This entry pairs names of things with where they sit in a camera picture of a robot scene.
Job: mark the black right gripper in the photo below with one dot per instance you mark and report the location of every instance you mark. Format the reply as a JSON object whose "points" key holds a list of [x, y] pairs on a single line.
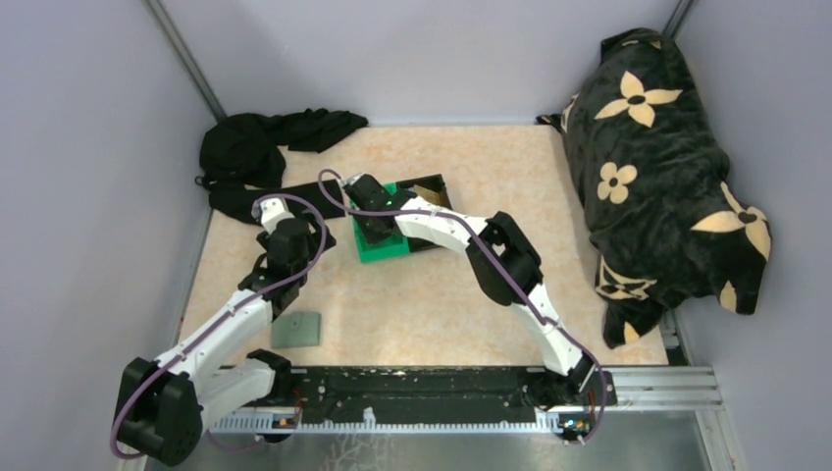
{"points": [[374, 237]]}

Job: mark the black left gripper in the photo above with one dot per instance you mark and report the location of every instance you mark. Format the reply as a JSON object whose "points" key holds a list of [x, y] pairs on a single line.
{"points": [[314, 240]]}

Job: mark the sage green card holder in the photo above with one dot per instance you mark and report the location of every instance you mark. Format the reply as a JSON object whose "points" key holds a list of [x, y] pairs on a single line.
{"points": [[296, 329]]}

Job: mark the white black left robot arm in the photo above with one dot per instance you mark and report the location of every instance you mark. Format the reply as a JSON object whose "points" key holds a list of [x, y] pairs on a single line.
{"points": [[166, 405]]}

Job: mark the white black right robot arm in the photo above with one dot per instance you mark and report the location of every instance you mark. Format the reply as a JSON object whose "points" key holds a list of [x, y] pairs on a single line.
{"points": [[505, 264]]}

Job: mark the gold credit card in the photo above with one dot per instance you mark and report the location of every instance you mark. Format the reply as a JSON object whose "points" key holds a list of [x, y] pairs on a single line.
{"points": [[430, 195]]}

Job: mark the green plastic bin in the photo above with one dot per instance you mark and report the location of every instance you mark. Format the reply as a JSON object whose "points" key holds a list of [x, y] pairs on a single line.
{"points": [[391, 247]]}

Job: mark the black plastic bin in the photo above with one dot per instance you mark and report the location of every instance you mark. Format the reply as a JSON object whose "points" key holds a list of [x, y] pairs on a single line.
{"points": [[433, 189]]}

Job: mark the black cloth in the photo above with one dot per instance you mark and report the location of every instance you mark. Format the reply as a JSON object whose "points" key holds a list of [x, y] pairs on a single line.
{"points": [[241, 158]]}

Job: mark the black floral blanket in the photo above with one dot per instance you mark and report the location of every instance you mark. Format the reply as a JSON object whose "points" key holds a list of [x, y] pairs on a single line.
{"points": [[652, 181]]}

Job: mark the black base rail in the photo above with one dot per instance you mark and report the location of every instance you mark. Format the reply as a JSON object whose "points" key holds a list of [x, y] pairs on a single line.
{"points": [[434, 396]]}

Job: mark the aluminium frame rail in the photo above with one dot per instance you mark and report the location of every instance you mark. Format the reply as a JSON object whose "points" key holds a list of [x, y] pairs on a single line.
{"points": [[638, 389]]}

